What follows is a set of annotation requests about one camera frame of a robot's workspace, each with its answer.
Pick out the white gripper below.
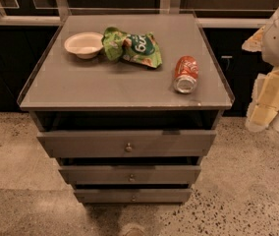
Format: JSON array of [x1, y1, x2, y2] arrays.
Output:
[[242, 27, 279, 132]]

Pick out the grey bottom drawer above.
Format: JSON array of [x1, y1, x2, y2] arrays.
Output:
[[74, 189, 192, 204]]

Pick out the grey drawer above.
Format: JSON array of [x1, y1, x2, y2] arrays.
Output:
[[74, 189, 192, 204], [37, 130, 216, 158], [59, 165, 200, 185]]

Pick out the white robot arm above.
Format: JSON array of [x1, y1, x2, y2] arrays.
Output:
[[242, 7, 279, 132]]

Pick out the grey top drawer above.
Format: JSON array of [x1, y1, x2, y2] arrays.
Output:
[[37, 130, 216, 158]]

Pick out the grey middle drawer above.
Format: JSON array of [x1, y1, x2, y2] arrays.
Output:
[[59, 165, 200, 185]]

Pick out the grey drawer cabinet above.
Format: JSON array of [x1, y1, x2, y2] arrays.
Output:
[[18, 14, 234, 191]]

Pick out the orange soda can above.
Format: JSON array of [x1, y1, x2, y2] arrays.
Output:
[[174, 56, 198, 93]]

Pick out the green chip bag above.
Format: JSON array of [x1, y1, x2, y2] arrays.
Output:
[[101, 27, 162, 69]]

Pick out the white paper bowl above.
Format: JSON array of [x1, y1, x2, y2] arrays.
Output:
[[64, 32, 103, 59]]

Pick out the dark background cabinets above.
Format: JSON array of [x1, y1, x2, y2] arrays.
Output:
[[0, 26, 272, 117]]

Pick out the metal railing frame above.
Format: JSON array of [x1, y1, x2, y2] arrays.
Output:
[[0, 0, 279, 29]]

